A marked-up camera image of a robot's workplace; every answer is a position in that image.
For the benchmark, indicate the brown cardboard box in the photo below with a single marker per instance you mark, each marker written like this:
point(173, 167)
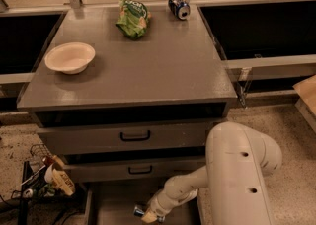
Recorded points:
point(306, 90)

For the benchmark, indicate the grey middle drawer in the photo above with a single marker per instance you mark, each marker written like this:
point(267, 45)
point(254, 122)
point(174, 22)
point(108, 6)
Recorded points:
point(133, 169)

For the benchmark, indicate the blue pepsi can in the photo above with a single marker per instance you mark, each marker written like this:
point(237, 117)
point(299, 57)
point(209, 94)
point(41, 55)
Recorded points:
point(179, 8)

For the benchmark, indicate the grey top drawer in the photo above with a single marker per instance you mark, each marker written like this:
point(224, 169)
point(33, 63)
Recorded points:
point(90, 139)

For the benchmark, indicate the grey open bottom drawer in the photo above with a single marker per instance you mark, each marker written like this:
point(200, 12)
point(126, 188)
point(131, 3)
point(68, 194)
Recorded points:
point(112, 203)

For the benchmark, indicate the grey drawer cabinet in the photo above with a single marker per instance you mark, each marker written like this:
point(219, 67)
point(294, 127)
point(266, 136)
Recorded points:
point(172, 74)

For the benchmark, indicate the white paper bowl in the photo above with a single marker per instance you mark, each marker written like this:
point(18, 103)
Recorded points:
point(70, 58)

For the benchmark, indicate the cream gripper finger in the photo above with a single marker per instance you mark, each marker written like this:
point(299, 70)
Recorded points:
point(149, 216)

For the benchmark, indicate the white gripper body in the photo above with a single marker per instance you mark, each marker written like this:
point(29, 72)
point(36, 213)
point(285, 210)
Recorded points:
point(162, 203)

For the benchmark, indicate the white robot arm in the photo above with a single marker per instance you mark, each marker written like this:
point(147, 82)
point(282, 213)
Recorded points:
point(237, 159)

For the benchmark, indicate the green chip bag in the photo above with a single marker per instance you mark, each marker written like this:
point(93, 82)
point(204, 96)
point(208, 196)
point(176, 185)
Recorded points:
point(133, 18)

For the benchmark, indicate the redbull can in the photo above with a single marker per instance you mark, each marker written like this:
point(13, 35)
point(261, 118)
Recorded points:
point(139, 212)

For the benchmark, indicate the black wire rack with items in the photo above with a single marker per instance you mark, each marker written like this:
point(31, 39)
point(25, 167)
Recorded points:
point(44, 178)

